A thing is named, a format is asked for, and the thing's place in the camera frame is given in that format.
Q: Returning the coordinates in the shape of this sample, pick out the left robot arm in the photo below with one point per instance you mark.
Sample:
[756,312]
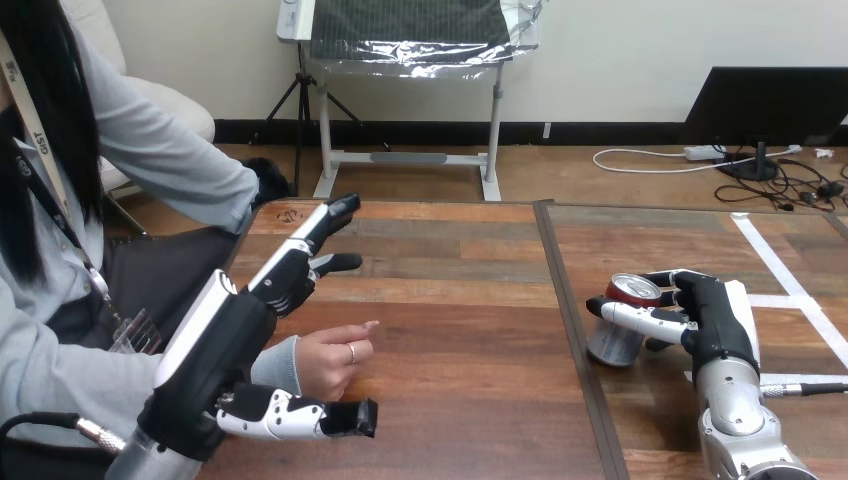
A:
[146,462]

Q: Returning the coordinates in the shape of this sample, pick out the white power strip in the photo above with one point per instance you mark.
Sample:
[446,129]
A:
[703,153]

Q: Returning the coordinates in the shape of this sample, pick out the white desk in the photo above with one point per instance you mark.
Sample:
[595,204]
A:
[407,159]

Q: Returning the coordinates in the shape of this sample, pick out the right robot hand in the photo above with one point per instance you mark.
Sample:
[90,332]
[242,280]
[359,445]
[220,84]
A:
[719,324]

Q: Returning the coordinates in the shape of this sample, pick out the red and white drink can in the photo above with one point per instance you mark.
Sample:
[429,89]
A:
[615,344]

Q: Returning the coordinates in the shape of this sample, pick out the foil sheet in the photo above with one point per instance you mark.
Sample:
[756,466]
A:
[411,33]

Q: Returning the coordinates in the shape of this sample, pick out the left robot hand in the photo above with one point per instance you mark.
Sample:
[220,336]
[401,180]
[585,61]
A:
[218,344]

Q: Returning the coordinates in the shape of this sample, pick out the person's hand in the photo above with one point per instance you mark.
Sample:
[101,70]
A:
[328,364]

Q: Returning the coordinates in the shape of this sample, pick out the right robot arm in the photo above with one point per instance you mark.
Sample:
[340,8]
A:
[735,414]

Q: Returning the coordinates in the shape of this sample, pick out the dark screen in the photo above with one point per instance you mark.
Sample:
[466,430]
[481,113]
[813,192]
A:
[762,96]

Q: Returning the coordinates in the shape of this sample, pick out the black tripod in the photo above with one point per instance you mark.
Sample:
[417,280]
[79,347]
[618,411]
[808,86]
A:
[303,99]

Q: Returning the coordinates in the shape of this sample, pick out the person's forearm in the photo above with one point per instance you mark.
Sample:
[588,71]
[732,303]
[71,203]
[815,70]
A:
[73,391]

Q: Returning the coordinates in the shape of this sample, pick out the white cushioned chair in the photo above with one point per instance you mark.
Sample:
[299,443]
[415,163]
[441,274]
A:
[169,102]

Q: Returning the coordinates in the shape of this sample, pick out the person's body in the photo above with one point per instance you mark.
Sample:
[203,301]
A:
[60,199]

